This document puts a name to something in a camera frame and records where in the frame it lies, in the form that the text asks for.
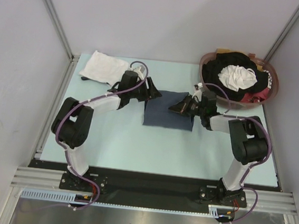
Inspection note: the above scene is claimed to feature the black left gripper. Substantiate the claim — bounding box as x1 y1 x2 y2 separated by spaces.
128 75 163 104

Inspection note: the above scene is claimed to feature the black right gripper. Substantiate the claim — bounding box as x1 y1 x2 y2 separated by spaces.
168 92 207 119

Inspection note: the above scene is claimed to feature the white graphic tank top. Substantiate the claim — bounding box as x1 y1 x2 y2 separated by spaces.
79 51 130 86

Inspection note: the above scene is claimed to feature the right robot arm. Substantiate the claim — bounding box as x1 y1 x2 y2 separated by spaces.
168 83 272 204

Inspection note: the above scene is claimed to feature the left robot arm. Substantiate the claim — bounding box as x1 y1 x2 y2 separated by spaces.
51 61 162 190

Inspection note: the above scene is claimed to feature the black garment pile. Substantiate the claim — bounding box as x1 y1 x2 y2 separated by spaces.
201 52 268 102

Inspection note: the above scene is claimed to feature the mustard yellow garment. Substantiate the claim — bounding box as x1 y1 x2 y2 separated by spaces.
216 48 230 54

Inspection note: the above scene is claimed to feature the pink plastic laundry basket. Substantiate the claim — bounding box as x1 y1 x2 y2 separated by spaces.
199 48 279 109

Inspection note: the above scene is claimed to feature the red garment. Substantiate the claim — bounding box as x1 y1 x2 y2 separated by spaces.
240 88 269 103

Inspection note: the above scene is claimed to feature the black white striped garment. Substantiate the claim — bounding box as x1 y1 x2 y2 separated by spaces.
265 70 273 89

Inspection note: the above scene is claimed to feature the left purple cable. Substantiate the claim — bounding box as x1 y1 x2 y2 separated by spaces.
50 54 151 217

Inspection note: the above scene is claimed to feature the purple cable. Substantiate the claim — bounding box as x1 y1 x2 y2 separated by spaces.
50 54 151 217
188 82 278 224

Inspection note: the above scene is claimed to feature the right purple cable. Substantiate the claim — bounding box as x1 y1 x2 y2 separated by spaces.
188 82 278 224

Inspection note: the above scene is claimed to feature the white strappy garment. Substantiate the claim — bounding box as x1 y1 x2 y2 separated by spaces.
218 65 257 92

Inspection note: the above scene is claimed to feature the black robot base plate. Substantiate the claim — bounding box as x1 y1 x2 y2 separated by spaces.
26 159 283 223

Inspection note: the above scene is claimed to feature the white cable duct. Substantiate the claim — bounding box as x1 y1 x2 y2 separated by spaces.
21 188 234 219

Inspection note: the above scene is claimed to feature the aluminium frame rail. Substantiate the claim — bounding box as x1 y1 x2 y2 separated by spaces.
11 55 80 190

